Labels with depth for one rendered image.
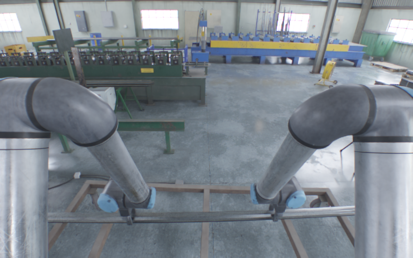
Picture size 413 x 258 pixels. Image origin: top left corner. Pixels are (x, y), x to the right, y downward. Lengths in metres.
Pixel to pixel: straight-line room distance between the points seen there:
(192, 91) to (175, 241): 3.29
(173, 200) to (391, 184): 2.22
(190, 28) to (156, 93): 8.25
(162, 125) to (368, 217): 2.77
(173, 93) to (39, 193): 4.34
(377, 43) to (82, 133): 13.24
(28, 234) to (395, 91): 0.82
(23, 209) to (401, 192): 0.77
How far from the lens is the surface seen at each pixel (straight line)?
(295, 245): 1.92
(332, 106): 0.50
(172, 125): 3.05
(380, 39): 13.40
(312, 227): 2.56
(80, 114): 0.49
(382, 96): 0.55
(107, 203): 0.98
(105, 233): 1.99
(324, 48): 8.78
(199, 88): 4.69
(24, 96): 0.52
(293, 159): 0.63
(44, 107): 0.50
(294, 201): 1.00
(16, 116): 0.54
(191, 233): 2.27
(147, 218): 1.27
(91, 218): 1.37
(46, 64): 5.76
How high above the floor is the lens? 1.89
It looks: 30 degrees down
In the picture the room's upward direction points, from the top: 1 degrees clockwise
